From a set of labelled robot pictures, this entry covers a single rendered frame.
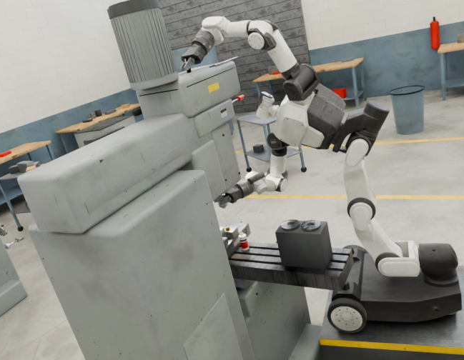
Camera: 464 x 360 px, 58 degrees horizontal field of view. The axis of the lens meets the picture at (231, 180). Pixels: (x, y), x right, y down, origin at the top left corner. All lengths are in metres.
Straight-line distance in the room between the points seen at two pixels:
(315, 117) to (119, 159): 1.01
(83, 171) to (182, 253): 0.45
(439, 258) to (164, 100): 1.58
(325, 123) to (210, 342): 1.12
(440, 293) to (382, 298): 0.28
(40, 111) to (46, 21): 1.88
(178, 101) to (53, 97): 7.93
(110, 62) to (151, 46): 9.12
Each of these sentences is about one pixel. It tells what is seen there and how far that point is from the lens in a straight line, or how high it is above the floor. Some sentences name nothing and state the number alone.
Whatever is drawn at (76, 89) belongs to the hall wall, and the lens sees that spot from 9.96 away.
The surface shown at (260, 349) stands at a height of 0.50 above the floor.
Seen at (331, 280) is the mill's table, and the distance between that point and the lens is 1.96.
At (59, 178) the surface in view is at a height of 1.75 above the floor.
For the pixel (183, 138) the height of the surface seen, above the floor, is 1.67.
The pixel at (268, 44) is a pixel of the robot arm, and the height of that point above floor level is 1.93.
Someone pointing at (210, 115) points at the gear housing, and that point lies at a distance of 1.85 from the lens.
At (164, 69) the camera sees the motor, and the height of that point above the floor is 1.94.
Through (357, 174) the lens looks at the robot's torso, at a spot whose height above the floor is 1.22.
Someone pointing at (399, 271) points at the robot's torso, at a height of 0.67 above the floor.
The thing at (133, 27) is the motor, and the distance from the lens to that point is 1.68.
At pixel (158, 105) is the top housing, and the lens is 1.80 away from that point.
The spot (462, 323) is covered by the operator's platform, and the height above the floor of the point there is 0.40.
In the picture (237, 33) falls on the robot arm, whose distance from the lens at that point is 1.99.
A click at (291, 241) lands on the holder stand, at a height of 1.06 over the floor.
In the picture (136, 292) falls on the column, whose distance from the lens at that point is 1.37.
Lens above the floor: 2.03
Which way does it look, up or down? 20 degrees down
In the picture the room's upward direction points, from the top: 14 degrees counter-clockwise
